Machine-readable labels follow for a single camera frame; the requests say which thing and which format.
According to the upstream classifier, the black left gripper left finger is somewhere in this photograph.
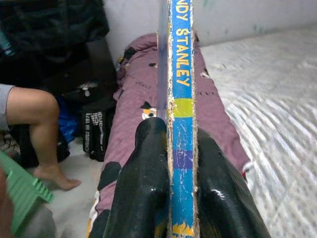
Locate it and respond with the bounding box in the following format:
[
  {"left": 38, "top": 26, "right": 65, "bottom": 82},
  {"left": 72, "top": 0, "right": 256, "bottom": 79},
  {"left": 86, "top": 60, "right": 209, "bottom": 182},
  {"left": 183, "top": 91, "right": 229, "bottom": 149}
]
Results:
[{"left": 103, "top": 118, "right": 174, "bottom": 238}]

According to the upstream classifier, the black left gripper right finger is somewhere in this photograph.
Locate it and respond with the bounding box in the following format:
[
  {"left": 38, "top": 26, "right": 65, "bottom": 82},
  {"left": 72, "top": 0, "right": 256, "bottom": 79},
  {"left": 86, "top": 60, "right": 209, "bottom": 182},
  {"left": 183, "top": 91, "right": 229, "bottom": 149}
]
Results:
[{"left": 197, "top": 128, "right": 272, "bottom": 238}]

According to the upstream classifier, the green plastic stool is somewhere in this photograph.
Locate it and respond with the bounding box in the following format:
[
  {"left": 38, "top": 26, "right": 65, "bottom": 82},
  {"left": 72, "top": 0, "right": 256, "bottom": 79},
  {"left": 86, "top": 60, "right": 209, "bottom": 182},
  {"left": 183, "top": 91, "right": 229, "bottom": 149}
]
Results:
[{"left": 0, "top": 150, "right": 54, "bottom": 236}]

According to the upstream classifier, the black bag with white print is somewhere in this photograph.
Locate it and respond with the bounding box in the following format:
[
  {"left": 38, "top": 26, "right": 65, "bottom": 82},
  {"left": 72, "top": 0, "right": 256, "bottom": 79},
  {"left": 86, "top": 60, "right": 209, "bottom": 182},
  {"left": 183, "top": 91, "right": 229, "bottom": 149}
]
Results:
[{"left": 81, "top": 98, "right": 117, "bottom": 162}]

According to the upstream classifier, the mauve cartoon mouse quilt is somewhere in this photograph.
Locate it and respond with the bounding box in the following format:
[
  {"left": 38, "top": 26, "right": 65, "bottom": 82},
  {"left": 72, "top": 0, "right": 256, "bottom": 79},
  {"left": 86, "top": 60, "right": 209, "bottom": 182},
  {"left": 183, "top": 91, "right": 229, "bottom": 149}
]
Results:
[{"left": 85, "top": 33, "right": 251, "bottom": 238}]

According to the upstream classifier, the colourful yellow-edged children's book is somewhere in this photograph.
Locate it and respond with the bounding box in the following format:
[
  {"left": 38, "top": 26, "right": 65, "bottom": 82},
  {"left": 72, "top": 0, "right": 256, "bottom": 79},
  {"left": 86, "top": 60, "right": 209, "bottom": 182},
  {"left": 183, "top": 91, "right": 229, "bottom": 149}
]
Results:
[{"left": 156, "top": 0, "right": 199, "bottom": 238}]

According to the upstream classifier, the blue plastic bag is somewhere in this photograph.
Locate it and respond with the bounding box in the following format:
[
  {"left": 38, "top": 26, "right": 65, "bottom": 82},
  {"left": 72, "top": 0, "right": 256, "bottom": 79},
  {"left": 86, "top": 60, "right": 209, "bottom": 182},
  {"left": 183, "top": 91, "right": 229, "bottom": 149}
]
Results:
[{"left": 55, "top": 95, "right": 80, "bottom": 144}]

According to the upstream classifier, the cream quilted mattress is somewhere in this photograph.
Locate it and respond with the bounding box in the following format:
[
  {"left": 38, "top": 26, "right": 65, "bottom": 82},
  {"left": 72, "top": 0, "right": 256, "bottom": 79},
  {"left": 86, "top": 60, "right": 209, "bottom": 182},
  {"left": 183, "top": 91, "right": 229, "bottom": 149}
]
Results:
[{"left": 198, "top": 23, "right": 317, "bottom": 238}]

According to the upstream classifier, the person in grey shorts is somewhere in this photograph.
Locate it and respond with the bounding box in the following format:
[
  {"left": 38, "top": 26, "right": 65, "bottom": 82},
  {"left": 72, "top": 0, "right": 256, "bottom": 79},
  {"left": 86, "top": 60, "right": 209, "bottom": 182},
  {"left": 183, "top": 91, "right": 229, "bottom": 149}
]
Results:
[{"left": 0, "top": 83, "right": 82, "bottom": 238}]

